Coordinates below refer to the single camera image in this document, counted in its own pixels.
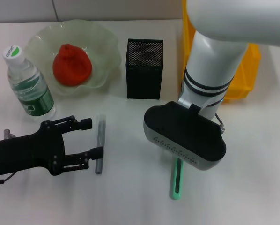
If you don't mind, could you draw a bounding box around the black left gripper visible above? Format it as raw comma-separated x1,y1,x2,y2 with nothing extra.
0,115,104,176

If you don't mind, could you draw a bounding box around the clear bottle with green label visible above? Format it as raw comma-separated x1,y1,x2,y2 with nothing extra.
3,45,57,121

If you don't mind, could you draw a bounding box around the red-orange soft orange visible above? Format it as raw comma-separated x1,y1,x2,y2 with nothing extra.
52,44,93,87

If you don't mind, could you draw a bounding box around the mint green utility knife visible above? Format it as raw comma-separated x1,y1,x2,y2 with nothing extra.
169,157,184,200

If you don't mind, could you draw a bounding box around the grey metallic pen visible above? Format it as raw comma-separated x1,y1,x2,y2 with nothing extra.
95,114,107,174

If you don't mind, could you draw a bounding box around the black mesh pen holder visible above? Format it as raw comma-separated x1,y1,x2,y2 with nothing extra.
125,38,164,100

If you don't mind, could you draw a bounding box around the pale green glass fruit plate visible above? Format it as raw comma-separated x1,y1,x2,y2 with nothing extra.
24,20,122,97

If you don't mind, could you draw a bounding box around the yellow plastic bin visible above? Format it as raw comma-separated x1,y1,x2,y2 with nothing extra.
182,0,262,105

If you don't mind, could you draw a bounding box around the left wrist cable with plug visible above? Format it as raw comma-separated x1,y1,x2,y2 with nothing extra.
0,172,16,188

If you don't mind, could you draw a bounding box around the wrist cable with plug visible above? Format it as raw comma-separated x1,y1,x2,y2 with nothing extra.
214,113,226,135
0,172,16,188

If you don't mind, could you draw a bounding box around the right wrist cable with plug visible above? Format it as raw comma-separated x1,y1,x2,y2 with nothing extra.
214,113,226,135

